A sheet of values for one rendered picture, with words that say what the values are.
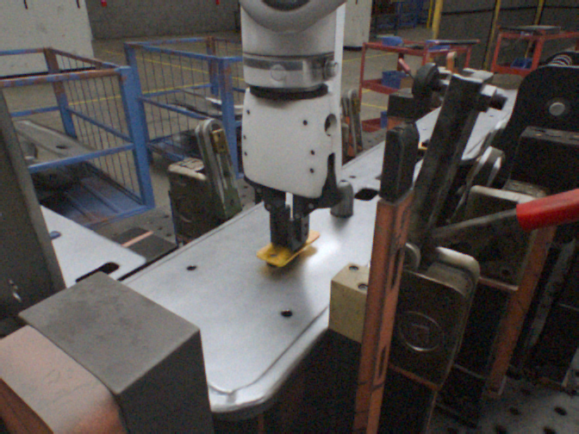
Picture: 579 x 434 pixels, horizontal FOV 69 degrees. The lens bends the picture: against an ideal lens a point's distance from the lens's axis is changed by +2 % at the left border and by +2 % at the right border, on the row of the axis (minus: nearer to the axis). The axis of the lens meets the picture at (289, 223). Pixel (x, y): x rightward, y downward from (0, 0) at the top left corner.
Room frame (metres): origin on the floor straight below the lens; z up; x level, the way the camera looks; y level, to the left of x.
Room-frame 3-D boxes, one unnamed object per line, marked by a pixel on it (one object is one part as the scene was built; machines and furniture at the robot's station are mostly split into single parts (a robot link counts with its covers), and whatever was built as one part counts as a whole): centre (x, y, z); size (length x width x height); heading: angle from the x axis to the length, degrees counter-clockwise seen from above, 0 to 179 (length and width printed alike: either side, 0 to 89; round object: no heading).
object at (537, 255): (0.48, -0.31, 0.91); 0.07 x 0.05 x 0.42; 55
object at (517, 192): (0.44, -0.26, 0.88); 0.11 x 0.09 x 0.37; 55
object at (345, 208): (0.51, -0.07, 1.02); 0.03 x 0.03 x 0.07
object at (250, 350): (0.81, -0.27, 1.00); 1.38 x 0.22 x 0.02; 145
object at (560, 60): (0.59, -0.38, 0.94); 0.18 x 0.13 x 0.49; 145
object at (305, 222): (0.40, -0.02, 1.05); 0.03 x 0.03 x 0.07; 55
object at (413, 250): (0.31, -0.10, 1.06); 0.03 x 0.01 x 0.03; 55
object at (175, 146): (3.22, 0.53, 0.47); 1.20 x 0.80 x 0.95; 46
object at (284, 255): (0.41, 0.00, 1.02); 0.08 x 0.04 x 0.01; 145
